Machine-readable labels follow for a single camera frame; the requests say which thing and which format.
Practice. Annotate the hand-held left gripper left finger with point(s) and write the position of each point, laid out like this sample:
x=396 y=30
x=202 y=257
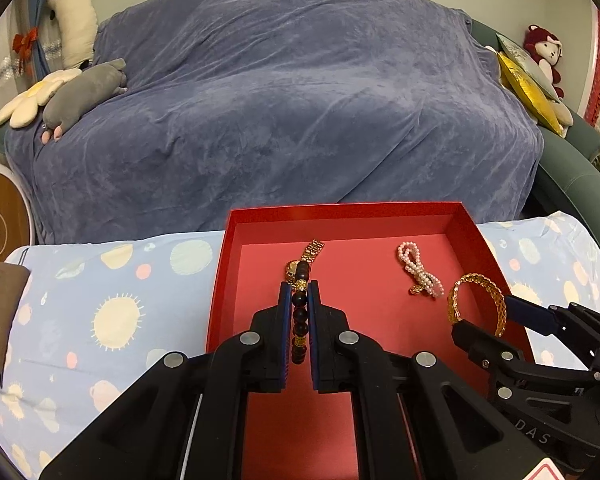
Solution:
x=283 y=336

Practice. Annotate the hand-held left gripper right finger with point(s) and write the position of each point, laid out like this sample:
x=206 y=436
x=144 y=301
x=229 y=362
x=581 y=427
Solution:
x=315 y=336

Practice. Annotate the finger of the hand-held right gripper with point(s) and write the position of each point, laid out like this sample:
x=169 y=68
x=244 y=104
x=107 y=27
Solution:
x=485 y=347
x=532 y=314

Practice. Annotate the gold woven bangle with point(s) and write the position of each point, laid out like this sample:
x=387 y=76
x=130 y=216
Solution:
x=500 y=305

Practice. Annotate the red cardboard box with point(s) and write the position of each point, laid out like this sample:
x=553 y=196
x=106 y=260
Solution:
x=380 y=280

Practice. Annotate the green sofa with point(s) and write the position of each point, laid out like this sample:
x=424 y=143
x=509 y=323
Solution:
x=570 y=175

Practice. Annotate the planet print tablecloth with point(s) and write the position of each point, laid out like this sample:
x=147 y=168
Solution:
x=105 y=310

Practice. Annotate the cream plush toy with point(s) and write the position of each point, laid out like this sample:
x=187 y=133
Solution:
x=564 y=112

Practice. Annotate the yellow pillow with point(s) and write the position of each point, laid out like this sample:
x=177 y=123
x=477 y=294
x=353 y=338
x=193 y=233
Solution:
x=530 y=95

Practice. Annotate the blue blanket covered sofa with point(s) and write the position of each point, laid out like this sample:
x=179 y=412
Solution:
x=280 y=100

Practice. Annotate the grey patterned pillow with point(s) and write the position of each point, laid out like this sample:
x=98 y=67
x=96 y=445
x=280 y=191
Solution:
x=522 y=60

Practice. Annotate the red monkey plush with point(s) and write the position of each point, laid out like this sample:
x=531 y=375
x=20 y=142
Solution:
x=545 y=50

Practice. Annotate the round white side table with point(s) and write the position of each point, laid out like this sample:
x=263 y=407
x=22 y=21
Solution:
x=0 y=220

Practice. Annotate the grey plush toy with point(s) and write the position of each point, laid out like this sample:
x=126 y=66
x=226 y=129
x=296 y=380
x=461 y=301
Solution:
x=80 y=97

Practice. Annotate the flower shaped cushion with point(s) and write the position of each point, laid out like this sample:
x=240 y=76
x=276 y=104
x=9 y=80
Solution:
x=22 y=97

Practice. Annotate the white sheer curtain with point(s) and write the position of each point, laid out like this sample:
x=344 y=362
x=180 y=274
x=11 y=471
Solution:
x=2 y=67

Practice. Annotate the red ribbon bow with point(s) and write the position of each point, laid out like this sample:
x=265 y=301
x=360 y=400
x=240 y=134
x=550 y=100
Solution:
x=25 y=42

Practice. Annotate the blue curtain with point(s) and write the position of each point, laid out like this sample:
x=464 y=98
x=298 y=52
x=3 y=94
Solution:
x=42 y=0

